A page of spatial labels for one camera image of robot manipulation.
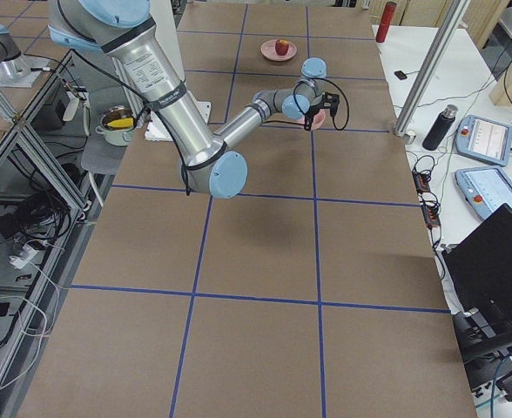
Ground white power adapter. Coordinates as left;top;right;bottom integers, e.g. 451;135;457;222
9;244;38;270

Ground small black device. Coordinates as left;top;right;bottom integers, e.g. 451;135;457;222
394;71;408;80

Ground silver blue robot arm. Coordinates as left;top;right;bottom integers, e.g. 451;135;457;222
49;0;340;199

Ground pink bowl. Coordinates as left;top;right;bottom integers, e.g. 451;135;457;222
310;109;327;131

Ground upper teach pendant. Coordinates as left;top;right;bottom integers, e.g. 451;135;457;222
455;115;512;166

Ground black orange power strip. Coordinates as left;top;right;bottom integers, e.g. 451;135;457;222
412;170;441;230

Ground enamel pot with food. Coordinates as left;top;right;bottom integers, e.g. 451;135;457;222
95;105;136;147

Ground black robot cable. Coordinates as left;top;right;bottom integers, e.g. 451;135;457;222
71;47;351;197

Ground red apple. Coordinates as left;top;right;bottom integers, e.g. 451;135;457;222
274;38;290;57

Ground lower teach pendant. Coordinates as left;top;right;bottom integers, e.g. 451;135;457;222
455;166;512;220

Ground red water bottle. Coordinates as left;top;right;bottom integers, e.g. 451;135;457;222
375;1;397;43

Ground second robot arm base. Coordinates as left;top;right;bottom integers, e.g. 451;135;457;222
0;24;38;88

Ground pink plate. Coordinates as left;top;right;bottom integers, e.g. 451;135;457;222
260;39;298;62

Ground aluminium frame post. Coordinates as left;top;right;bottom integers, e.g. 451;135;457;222
393;0;470;138

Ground black water bottle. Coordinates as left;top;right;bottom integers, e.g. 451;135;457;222
421;104;458;151

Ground black laptop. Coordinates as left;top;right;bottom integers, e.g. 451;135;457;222
442;204;512;321

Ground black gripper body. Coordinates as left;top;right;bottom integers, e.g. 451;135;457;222
312;91;340;116

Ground aluminium frame rack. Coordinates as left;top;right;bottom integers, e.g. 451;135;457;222
0;54;98;417

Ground black monitor stand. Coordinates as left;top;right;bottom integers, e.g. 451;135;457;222
452;309;512;401

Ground teach pendant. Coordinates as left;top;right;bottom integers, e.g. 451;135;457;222
455;166;512;220
455;115;512;166

